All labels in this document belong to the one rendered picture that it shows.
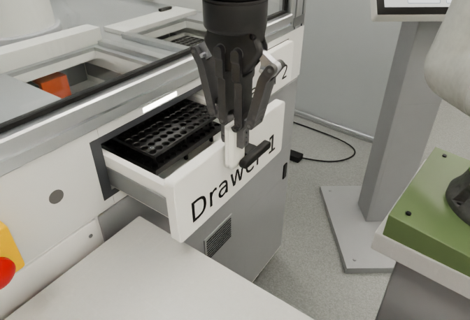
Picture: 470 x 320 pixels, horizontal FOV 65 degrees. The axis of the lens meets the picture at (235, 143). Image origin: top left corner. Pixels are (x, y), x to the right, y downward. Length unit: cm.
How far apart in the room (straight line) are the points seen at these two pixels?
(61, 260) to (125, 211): 13
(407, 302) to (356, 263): 80
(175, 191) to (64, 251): 23
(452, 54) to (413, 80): 73
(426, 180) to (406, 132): 78
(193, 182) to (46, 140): 20
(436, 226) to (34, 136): 59
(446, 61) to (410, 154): 92
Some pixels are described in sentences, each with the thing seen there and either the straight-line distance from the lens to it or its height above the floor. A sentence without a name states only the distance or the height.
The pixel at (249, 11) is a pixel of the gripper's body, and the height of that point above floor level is 113.
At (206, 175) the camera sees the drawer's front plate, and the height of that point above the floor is 90.
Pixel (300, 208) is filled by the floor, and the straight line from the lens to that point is 181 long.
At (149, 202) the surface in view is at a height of 85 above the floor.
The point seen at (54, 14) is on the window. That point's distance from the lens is 53.
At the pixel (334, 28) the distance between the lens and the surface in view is 227.
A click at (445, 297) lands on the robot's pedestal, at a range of 77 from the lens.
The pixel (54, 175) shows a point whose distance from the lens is 57.
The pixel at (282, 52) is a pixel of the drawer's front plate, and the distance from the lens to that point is 94.
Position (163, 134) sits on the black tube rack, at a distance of 62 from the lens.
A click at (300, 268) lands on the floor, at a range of 157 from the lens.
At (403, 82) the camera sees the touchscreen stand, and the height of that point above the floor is 70.
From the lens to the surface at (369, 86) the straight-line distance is 227.
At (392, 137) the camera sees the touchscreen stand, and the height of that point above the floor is 48.
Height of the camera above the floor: 122
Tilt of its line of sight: 33 degrees down
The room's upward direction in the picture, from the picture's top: straight up
